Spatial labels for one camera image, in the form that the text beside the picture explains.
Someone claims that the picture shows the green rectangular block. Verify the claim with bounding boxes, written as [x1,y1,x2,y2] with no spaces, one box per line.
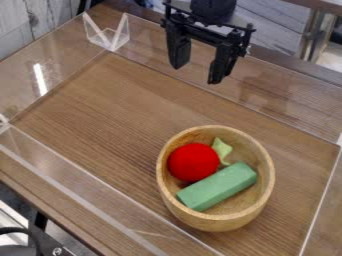
[176,161,257,212]

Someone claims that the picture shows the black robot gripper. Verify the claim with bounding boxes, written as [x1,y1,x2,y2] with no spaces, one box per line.
[161,0,256,84]

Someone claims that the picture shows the black table leg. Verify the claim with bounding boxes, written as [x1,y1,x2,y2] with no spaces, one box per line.
[33,212,48,230]

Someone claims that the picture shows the metal frame in background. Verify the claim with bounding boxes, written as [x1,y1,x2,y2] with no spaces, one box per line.
[299,10,339,63]

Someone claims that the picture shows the wooden bowl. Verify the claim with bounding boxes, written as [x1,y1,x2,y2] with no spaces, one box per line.
[156,125,275,232]

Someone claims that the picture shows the red plush fruit green leaf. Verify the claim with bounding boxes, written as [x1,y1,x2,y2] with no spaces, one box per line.
[167,137,232,182]

